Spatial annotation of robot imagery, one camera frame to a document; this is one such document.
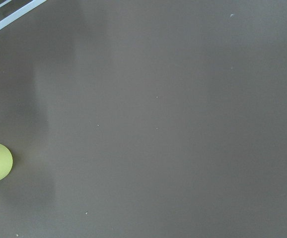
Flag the white cup rack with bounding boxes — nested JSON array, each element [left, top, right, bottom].
[[0, 0, 46, 30]]

